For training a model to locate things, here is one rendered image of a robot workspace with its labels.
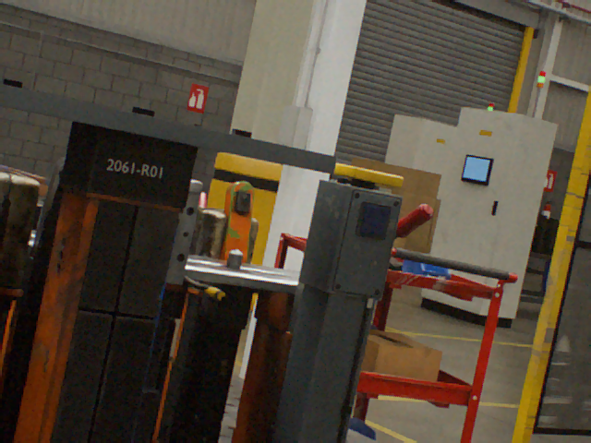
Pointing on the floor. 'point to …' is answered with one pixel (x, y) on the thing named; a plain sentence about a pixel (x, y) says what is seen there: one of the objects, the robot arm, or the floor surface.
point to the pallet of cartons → (413, 191)
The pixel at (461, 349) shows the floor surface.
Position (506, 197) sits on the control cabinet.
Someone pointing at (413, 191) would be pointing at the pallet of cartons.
